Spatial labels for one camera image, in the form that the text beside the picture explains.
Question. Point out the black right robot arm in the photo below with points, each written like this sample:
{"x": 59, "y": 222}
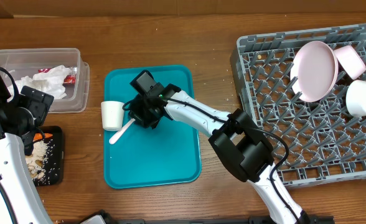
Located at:
{"x": 242, "y": 147}

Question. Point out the white paper cup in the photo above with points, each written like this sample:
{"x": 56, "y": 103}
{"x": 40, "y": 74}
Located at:
{"x": 112, "y": 115}

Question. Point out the red snack wrapper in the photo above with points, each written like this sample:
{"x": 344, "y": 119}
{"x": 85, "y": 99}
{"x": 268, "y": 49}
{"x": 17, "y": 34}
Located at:
{"x": 69, "y": 79}

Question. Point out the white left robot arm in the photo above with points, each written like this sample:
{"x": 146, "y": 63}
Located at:
{"x": 21, "y": 115}

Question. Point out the pile of white rice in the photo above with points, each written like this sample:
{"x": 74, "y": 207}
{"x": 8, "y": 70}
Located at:
{"x": 40, "y": 151}

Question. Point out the pink bowl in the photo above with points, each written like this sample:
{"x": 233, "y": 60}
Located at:
{"x": 350, "y": 61}

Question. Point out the white plastic fork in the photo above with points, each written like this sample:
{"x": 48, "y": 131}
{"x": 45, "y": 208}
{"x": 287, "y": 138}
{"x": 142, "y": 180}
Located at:
{"x": 119, "y": 134}

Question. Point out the black food waste tray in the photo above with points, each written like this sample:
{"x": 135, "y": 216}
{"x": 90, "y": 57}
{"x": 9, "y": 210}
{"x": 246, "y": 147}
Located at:
{"x": 54, "y": 165}

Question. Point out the grey plastic dish rack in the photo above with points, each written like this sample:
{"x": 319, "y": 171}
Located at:
{"x": 325, "y": 143}

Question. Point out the orange carrot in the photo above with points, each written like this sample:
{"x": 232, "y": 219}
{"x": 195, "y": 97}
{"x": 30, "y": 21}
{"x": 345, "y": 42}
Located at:
{"x": 40, "y": 136}

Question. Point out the white napkin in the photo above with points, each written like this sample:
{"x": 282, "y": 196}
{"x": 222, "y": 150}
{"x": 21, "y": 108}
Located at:
{"x": 50, "y": 82}

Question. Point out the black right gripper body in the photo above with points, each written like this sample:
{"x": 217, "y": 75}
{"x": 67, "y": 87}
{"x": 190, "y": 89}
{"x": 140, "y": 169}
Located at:
{"x": 145, "y": 109}

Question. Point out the clear plastic waste bin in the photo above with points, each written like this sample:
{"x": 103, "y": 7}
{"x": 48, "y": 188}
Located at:
{"x": 21, "y": 63}

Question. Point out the large pink plate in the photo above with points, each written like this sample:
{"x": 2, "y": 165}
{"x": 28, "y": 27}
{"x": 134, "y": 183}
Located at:
{"x": 314, "y": 70}

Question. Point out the white bowl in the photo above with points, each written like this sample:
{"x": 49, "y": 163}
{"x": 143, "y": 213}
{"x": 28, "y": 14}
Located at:
{"x": 356, "y": 98}

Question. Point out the pile of peanuts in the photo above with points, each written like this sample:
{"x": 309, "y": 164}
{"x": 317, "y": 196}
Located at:
{"x": 35, "y": 168}

